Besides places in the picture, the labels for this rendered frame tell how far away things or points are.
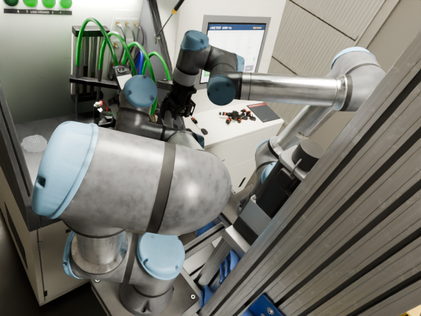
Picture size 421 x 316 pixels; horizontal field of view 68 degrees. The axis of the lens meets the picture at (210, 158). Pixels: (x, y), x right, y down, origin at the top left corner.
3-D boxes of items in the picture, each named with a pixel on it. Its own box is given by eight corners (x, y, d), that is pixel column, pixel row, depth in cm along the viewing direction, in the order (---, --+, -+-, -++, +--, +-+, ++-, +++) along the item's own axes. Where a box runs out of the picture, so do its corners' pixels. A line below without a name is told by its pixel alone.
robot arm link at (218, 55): (236, 93, 91) (200, 81, 90) (237, 74, 100) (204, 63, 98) (246, 69, 86) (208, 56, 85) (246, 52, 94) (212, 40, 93)
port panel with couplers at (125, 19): (109, 77, 150) (116, 13, 129) (106, 73, 151) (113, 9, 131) (134, 74, 158) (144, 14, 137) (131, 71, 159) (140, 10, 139)
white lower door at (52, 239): (44, 303, 159) (37, 231, 114) (43, 298, 160) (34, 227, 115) (153, 247, 199) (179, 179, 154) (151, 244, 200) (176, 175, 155)
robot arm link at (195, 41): (212, 45, 86) (181, 34, 85) (200, 79, 93) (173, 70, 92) (213, 34, 92) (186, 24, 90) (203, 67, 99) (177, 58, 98)
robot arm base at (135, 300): (183, 294, 89) (192, 280, 82) (138, 330, 79) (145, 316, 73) (153, 254, 95) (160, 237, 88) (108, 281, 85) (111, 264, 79)
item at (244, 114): (227, 128, 163) (231, 120, 159) (215, 116, 167) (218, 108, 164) (256, 121, 177) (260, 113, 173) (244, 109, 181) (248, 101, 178)
